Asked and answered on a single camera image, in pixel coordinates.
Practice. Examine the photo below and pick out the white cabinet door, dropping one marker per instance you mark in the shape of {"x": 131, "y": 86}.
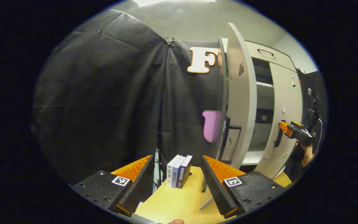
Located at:
{"x": 286, "y": 93}
{"x": 244, "y": 102}

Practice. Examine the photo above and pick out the light blue book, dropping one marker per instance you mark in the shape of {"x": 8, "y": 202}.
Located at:
{"x": 177, "y": 172}

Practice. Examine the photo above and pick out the dark blue book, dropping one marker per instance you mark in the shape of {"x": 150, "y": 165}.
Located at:
{"x": 184, "y": 172}

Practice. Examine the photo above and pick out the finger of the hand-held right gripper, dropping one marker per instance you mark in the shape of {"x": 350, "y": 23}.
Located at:
{"x": 286, "y": 129}
{"x": 296, "y": 123}

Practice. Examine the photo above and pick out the round ceiling sensor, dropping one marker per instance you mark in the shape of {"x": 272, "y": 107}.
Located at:
{"x": 179, "y": 10}

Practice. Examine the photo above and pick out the white drawer front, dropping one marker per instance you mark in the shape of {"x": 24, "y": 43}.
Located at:
{"x": 278, "y": 57}

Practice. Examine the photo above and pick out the white cabinet shelf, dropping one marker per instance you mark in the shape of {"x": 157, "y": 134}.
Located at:
{"x": 264, "y": 84}

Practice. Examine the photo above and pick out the white and grey cabinet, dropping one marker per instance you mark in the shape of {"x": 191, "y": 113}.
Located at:
{"x": 263, "y": 102}

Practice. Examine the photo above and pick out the ceiling light panel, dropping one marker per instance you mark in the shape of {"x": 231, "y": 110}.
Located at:
{"x": 172, "y": 2}

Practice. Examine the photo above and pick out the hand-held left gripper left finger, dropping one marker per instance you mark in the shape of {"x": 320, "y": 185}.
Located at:
{"x": 138, "y": 183}

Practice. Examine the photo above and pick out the white book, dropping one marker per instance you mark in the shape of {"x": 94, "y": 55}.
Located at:
{"x": 172, "y": 171}

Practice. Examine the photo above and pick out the black light stand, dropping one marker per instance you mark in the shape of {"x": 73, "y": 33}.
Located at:
{"x": 159, "y": 161}

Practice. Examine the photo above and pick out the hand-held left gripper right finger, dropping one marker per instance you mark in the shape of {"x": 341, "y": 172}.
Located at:
{"x": 216, "y": 183}

